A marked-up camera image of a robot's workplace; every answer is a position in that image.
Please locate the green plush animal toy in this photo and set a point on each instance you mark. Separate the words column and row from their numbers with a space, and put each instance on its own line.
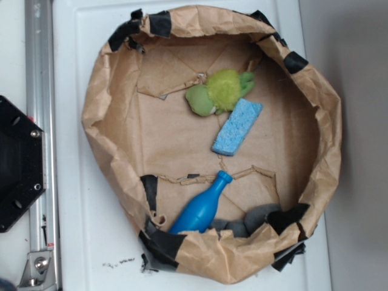
column 220, row 93

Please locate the light blue sponge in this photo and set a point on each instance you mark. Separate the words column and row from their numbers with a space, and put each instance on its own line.
column 237, row 127

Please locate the blue plastic bottle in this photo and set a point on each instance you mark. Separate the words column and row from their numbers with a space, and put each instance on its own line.
column 199, row 213

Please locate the brown paper bag bin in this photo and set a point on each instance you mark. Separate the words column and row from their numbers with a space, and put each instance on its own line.
column 156, row 153

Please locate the grey plush toy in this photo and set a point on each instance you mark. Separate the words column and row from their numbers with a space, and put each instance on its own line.
column 243, row 228

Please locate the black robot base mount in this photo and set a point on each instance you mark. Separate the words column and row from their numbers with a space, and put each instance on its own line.
column 22, row 167

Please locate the aluminium frame rail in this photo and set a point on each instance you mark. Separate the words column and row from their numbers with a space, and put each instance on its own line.
column 44, row 221

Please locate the metal corner bracket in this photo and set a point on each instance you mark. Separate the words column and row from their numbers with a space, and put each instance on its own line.
column 39, row 272

